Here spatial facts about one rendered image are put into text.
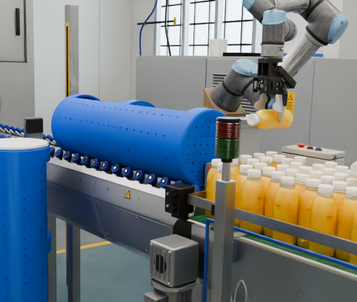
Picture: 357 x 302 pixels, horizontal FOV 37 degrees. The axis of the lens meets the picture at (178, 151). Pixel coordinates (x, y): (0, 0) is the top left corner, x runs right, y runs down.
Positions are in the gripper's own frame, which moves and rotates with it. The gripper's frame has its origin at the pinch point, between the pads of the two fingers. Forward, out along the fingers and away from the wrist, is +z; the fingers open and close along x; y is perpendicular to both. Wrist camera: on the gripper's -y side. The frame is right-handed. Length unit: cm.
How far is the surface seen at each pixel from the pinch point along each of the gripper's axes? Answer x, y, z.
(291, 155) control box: 0.0, -12.0, 14.2
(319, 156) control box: 11.7, -12.0, 12.8
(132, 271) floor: -160, -65, 121
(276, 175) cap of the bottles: 21.7, 25.0, 13.3
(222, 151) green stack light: 24, 51, 4
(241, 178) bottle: 9.3, 25.9, 16.5
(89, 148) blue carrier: -75, 25, 19
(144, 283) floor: -139, -58, 121
